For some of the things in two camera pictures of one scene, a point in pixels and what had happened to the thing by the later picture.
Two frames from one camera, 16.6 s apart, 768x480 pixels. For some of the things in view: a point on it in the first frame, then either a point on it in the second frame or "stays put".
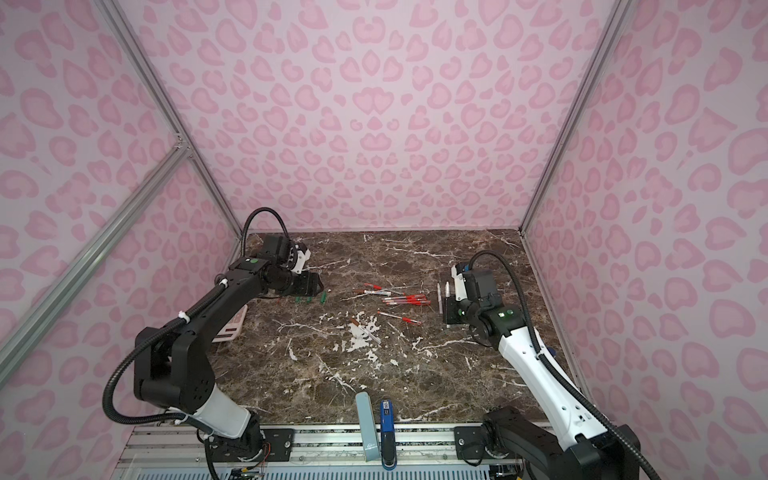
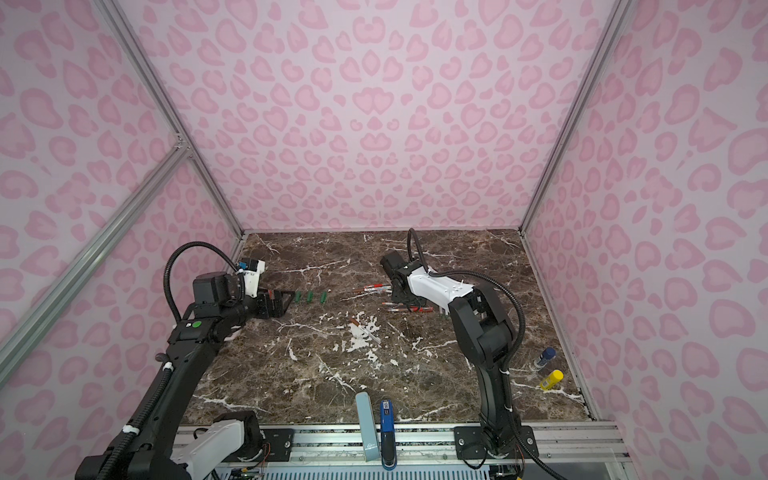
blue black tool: x=388 y=436 stays put
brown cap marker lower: x=365 y=331 stays put
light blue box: x=371 y=447 stays put
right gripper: x=449 y=308 → x=395 y=297
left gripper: x=309 y=284 → x=278 y=307
